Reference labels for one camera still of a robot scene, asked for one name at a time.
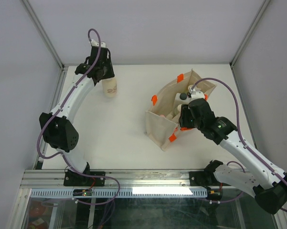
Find cream pump lotion bottle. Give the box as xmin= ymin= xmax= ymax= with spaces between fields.
xmin=102 ymin=77 xmax=117 ymax=98

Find beige canvas bag orange handles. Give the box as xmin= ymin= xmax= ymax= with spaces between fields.
xmin=145 ymin=70 xmax=216 ymax=151

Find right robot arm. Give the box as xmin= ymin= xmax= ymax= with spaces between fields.
xmin=179 ymin=99 xmax=287 ymax=214

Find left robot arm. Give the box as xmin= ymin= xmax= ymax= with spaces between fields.
xmin=38 ymin=42 xmax=117 ymax=186

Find yellow bottle beige round cap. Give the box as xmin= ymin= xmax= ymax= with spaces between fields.
xmin=173 ymin=104 xmax=181 ymax=121

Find black connector box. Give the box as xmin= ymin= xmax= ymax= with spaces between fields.
xmin=206 ymin=190 xmax=223 ymax=201

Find small electronics board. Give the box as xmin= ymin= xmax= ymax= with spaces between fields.
xmin=73 ymin=189 xmax=94 ymax=197

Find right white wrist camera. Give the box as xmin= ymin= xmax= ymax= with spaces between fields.
xmin=186 ymin=90 xmax=205 ymax=104

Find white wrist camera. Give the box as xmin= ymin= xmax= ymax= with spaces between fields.
xmin=186 ymin=90 xmax=205 ymax=104
xmin=90 ymin=40 xmax=106 ymax=48

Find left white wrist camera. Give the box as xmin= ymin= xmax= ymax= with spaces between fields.
xmin=90 ymin=40 xmax=106 ymax=48

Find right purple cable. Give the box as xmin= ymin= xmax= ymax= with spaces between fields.
xmin=190 ymin=77 xmax=287 ymax=214

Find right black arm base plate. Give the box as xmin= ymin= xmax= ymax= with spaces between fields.
xmin=189 ymin=171 xmax=220 ymax=187

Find grey slotted cable duct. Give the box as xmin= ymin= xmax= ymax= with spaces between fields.
xmin=31 ymin=187 xmax=207 ymax=198

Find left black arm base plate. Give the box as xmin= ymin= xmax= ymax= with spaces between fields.
xmin=64 ymin=170 xmax=105 ymax=187

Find aluminium mounting rail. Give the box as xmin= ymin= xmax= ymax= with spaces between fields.
xmin=20 ymin=169 xmax=203 ymax=188

